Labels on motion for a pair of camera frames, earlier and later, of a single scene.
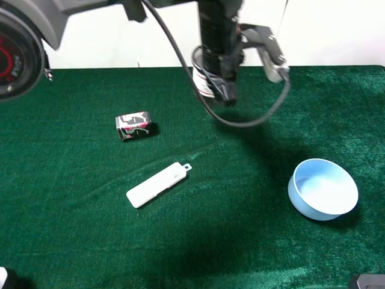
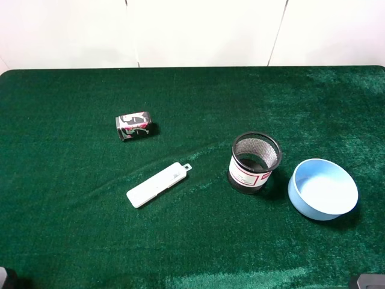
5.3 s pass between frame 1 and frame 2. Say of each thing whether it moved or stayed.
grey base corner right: stayed
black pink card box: stayed
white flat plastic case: stayed
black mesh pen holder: moved
